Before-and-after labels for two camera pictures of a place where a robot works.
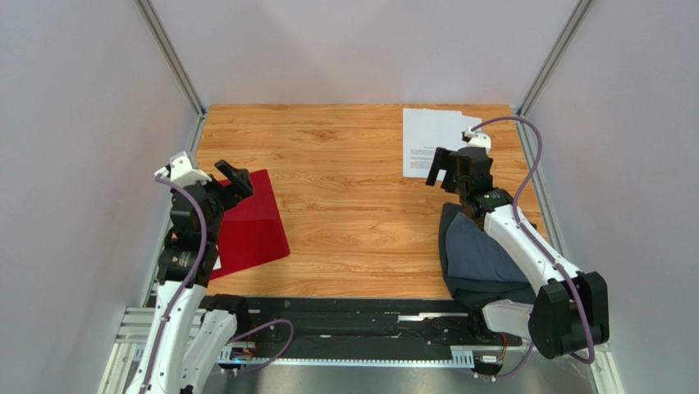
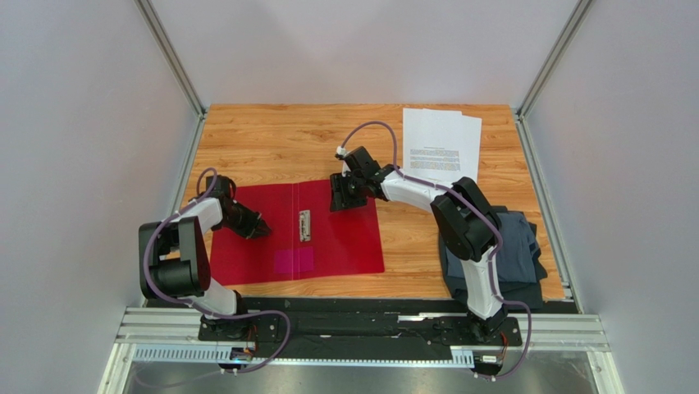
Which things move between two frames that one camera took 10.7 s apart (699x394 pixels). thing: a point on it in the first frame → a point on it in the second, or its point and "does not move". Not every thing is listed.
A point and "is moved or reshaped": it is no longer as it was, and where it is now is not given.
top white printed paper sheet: [424, 131] does not move
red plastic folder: [251, 233] is moved or reshaped
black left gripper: [239, 186] → [253, 220]
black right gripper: [452, 168] → [342, 191]
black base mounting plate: [371, 327] does not move
